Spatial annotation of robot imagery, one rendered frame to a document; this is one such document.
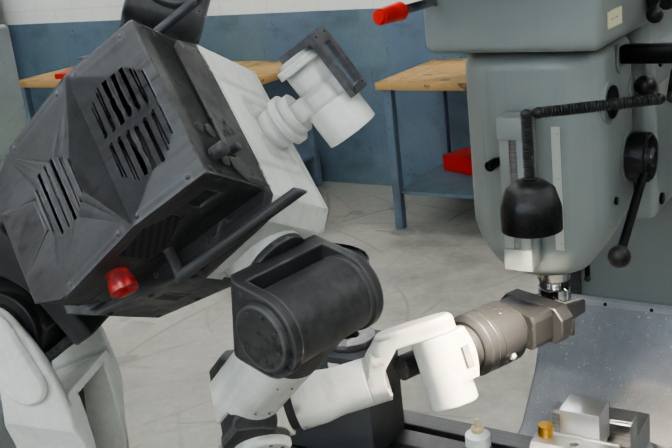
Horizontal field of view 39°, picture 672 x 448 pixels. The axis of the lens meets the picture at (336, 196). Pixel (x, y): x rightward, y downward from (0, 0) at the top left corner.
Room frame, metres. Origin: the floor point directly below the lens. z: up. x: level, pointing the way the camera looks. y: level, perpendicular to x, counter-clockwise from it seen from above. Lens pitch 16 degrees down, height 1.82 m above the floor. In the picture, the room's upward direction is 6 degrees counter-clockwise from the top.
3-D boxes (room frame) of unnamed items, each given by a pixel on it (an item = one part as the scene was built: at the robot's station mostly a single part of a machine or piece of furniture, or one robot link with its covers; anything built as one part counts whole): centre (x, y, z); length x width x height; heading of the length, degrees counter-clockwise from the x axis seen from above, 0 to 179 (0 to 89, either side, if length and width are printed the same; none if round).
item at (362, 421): (1.53, 0.05, 1.03); 0.22 x 0.12 x 0.20; 59
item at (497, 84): (1.31, -0.31, 1.47); 0.21 x 0.19 x 0.32; 56
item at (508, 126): (1.21, -0.24, 1.44); 0.04 x 0.04 x 0.21; 56
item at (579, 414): (1.28, -0.34, 1.05); 0.06 x 0.05 x 0.06; 57
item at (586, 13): (1.34, -0.33, 1.68); 0.34 x 0.24 x 0.10; 146
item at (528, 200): (1.08, -0.23, 1.47); 0.07 x 0.07 x 0.06
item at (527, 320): (1.25, -0.23, 1.23); 0.13 x 0.12 x 0.10; 36
